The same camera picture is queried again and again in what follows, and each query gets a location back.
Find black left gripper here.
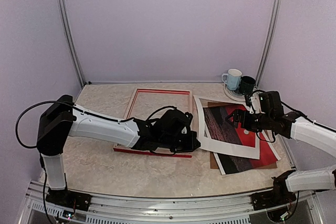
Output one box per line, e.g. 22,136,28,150
160,131,201,153

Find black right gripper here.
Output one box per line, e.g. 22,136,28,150
226,108,274,132

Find red sunset photo white border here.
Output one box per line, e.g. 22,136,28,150
207,102,281,175

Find red wooden picture frame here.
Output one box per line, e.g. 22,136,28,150
113,88,193,158

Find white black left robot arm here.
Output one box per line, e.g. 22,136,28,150
37,95,201,206

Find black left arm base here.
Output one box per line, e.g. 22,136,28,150
46,188,92,211

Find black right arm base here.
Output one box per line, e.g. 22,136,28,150
250,176,297,210

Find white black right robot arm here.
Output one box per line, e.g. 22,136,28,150
226,91,335,205

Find white plate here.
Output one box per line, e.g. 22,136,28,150
224,84,245,102

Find dark green mug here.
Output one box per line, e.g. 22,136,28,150
238,76,256,95

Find light blue mug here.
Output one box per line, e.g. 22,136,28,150
221,69,242,91

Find brown frame backing board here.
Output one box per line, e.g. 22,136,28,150
207,101,278,169

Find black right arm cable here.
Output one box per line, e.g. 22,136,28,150
249,89,316,125

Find right aluminium corner post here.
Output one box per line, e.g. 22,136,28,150
256,0,281,87

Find aluminium corner post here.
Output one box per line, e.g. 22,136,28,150
57,0,86,88
256,0,281,87

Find aluminium front rail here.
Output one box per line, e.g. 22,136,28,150
14,181,326,223

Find left aluminium corner post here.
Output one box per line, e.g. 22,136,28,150
57,0,86,88

